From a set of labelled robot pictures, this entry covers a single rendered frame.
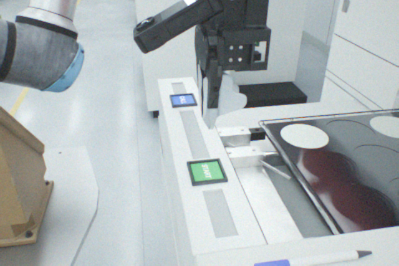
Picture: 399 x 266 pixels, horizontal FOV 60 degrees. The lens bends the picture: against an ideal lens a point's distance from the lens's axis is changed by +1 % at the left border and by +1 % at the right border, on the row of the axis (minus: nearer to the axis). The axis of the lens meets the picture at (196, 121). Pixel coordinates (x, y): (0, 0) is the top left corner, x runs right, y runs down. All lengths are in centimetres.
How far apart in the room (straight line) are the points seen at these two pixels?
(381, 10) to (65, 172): 92
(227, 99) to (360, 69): 77
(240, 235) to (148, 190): 156
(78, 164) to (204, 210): 43
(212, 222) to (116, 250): 128
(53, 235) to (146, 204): 125
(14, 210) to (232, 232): 36
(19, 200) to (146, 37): 36
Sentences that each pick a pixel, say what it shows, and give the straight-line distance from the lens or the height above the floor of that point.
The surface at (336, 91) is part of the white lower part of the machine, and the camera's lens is 130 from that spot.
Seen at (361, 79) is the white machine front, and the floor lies 89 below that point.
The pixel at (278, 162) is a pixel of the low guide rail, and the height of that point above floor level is 83.
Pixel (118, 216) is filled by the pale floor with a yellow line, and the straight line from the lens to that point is 188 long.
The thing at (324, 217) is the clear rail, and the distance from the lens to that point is 60.
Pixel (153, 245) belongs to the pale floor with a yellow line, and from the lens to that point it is 173.
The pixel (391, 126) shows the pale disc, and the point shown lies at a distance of 91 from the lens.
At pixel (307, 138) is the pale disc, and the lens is 79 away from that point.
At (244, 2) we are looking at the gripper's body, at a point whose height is 122.
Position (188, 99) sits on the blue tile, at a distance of 77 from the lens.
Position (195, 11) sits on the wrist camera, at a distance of 42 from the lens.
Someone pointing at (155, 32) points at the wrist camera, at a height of 119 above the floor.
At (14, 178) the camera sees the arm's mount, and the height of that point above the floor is 95.
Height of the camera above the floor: 130
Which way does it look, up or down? 30 degrees down
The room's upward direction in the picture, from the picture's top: straight up
